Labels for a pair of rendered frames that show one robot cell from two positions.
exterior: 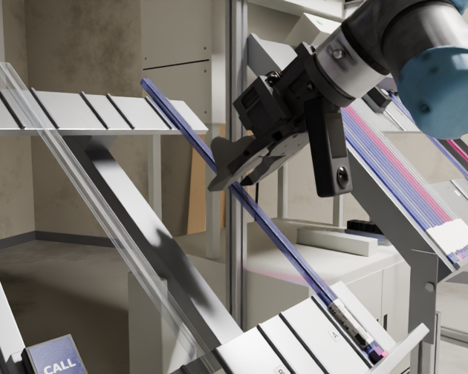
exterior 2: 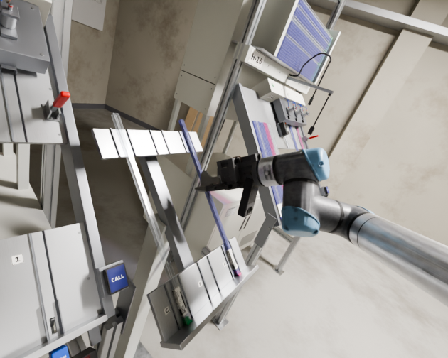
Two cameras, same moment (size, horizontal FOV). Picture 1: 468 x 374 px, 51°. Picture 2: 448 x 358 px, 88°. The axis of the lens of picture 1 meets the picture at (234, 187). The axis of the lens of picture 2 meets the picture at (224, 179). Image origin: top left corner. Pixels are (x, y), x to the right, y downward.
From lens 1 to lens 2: 0.25 m
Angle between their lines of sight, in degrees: 19
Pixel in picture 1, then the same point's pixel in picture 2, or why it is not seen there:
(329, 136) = (250, 195)
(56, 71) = (134, 21)
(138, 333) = (148, 239)
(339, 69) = (264, 177)
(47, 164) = (118, 72)
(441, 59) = (300, 215)
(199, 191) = (190, 118)
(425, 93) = (289, 225)
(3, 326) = (97, 251)
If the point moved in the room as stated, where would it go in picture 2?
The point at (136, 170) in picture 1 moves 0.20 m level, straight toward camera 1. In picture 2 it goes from (163, 93) to (163, 95)
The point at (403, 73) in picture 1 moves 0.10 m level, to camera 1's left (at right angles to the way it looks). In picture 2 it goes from (285, 208) to (240, 194)
